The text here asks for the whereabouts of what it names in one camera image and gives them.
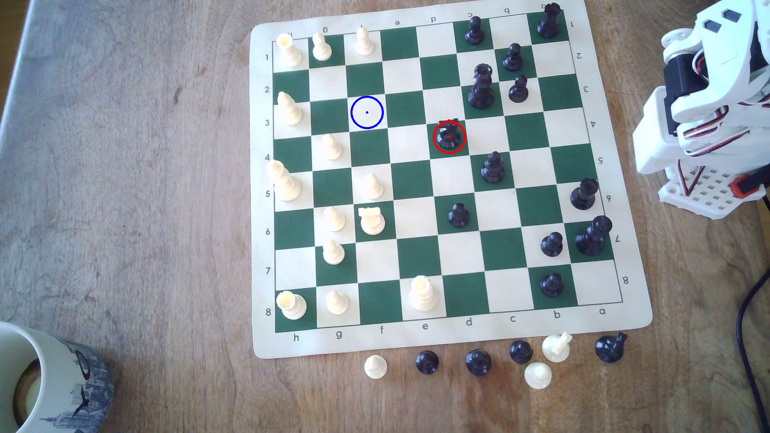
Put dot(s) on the black knight chess piece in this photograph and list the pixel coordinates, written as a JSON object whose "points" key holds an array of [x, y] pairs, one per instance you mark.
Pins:
{"points": [[609, 349], [449, 137]]}

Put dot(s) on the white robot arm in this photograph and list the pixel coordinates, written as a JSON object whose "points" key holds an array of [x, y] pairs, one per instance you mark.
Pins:
{"points": [[716, 90]]}

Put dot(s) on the white pawn chess piece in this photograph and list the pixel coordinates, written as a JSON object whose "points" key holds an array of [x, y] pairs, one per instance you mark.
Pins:
{"points": [[333, 255], [364, 45], [375, 367], [337, 304], [331, 149], [335, 221], [373, 189], [322, 50], [538, 376]]}

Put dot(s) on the green and white chess mat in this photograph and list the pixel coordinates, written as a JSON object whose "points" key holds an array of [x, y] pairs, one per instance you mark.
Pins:
{"points": [[415, 252]]}

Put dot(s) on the black pawn chess piece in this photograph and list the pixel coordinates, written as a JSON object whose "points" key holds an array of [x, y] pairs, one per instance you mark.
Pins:
{"points": [[427, 362], [474, 33], [518, 91], [458, 217], [478, 362], [512, 59], [551, 245], [521, 352], [551, 285]]}

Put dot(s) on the white king chess piece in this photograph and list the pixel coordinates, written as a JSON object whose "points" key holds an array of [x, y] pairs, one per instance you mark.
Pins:
{"points": [[423, 296]]}

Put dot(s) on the white queen chess piece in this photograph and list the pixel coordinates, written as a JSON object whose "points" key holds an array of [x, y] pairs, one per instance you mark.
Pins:
{"points": [[285, 185]]}

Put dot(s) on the black bishop chess piece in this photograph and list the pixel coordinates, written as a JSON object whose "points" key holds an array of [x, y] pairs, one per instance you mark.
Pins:
{"points": [[493, 171], [582, 196]]}

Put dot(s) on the white rook chess piece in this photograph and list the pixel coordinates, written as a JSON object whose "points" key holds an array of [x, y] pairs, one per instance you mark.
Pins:
{"points": [[290, 54], [293, 306]]}

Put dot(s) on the white bishop chess piece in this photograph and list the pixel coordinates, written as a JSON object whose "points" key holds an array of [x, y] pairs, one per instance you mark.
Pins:
{"points": [[290, 112]]}

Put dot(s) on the black queen chess piece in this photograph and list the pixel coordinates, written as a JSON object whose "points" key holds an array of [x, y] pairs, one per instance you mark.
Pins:
{"points": [[480, 93]]}

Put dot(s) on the black king chess piece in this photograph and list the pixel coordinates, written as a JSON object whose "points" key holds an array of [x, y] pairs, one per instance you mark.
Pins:
{"points": [[591, 240]]}

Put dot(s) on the white knight chess piece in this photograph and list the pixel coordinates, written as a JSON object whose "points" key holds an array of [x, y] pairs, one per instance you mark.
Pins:
{"points": [[554, 349]]}

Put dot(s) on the black rook chess piece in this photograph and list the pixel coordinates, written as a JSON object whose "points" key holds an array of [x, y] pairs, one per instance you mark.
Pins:
{"points": [[548, 24]]}

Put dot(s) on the white rook row six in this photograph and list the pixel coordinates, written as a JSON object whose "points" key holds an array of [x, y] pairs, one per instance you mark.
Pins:
{"points": [[372, 223]]}

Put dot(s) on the orange clamp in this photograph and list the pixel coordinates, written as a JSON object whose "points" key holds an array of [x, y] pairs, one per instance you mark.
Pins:
{"points": [[745, 185]]}

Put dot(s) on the white mug with skyline print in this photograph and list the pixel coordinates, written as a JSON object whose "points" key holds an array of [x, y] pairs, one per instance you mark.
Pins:
{"points": [[57, 373]]}

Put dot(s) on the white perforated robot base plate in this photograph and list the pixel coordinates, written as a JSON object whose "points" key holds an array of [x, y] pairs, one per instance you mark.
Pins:
{"points": [[710, 195]]}

